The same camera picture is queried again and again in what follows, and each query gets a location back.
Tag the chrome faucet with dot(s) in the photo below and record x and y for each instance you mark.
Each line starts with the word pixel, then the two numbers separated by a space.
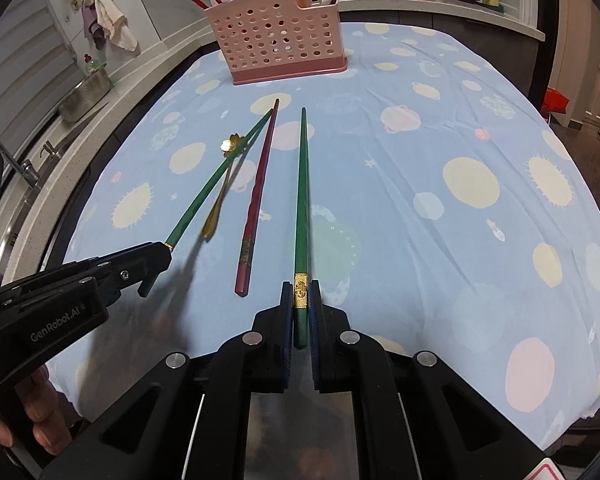
pixel 27 166

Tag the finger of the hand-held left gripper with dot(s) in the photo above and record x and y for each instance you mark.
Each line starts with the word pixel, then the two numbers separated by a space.
pixel 130 272
pixel 130 251

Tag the person's left hand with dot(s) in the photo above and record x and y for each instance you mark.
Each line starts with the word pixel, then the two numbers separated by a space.
pixel 40 410

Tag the steel kitchen sink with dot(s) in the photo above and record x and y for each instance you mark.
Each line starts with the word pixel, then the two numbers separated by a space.
pixel 35 210

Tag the red bag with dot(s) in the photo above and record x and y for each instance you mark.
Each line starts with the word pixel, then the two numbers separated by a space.
pixel 555 103

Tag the green dish soap bottle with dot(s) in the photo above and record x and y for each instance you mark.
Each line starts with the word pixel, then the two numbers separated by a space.
pixel 95 66

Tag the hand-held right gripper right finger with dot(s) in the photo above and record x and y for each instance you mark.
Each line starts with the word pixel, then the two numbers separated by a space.
pixel 316 320

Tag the steel mixing bowl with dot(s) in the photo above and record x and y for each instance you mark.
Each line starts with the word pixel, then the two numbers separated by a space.
pixel 85 97

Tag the green chopstick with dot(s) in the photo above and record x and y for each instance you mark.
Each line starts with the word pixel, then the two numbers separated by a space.
pixel 301 210
pixel 203 200

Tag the dark red chopstick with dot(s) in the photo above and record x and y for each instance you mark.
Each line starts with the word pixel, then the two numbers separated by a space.
pixel 258 200

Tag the blue printed tablecloth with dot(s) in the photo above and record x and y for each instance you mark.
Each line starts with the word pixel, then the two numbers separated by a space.
pixel 405 160

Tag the red bordered white card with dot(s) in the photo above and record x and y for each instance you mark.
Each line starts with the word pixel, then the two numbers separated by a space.
pixel 540 471

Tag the white hanging towel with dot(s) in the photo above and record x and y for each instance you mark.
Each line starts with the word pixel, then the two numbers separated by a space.
pixel 115 22

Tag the purple hanging cloth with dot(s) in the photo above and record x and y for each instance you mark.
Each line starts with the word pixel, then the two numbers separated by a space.
pixel 92 25

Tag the wall hook plate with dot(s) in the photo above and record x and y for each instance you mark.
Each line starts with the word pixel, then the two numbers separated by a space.
pixel 73 3

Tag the gold flower spoon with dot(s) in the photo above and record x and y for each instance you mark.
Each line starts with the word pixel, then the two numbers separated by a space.
pixel 231 144

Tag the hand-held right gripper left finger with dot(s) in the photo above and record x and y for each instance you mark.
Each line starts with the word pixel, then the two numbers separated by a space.
pixel 286 320

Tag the white window blind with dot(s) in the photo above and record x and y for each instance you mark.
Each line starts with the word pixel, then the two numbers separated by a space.
pixel 20 60

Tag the pink perforated utensil holder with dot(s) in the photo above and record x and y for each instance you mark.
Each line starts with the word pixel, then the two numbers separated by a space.
pixel 290 76

